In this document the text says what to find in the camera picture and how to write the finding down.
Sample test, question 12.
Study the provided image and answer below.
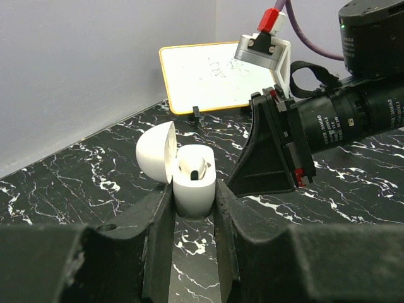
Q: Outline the white round charging case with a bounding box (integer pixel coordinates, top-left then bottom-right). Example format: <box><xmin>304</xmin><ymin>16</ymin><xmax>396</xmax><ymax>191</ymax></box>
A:
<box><xmin>136</xmin><ymin>121</ymin><xmax>217</xmax><ymax>220</ymax></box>

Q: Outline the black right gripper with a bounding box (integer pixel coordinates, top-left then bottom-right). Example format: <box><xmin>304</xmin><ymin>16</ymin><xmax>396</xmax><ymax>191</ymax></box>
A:
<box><xmin>226</xmin><ymin>85</ymin><xmax>316</xmax><ymax>198</ymax></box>

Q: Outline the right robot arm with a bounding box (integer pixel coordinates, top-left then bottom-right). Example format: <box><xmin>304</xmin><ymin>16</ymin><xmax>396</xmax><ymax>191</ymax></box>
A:
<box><xmin>226</xmin><ymin>1</ymin><xmax>403</xmax><ymax>197</ymax></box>

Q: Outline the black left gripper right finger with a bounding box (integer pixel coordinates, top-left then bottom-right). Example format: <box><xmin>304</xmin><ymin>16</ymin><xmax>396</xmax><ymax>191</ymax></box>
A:
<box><xmin>213</xmin><ymin>181</ymin><xmax>403</xmax><ymax>302</ymax></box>

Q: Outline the black whiteboard stand foot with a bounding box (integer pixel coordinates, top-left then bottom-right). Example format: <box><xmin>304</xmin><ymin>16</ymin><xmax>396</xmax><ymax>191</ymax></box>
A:
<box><xmin>188</xmin><ymin>106</ymin><xmax>201</xmax><ymax>123</ymax></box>

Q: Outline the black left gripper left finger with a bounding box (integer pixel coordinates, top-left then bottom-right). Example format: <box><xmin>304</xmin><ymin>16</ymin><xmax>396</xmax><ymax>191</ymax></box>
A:
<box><xmin>1</xmin><ymin>184</ymin><xmax>175</xmax><ymax>302</ymax></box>

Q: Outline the yellow framed whiteboard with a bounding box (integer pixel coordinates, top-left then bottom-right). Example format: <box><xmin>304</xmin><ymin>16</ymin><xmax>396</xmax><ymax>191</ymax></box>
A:
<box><xmin>159</xmin><ymin>41</ymin><xmax>275</xmax><ymax>115</ymax></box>

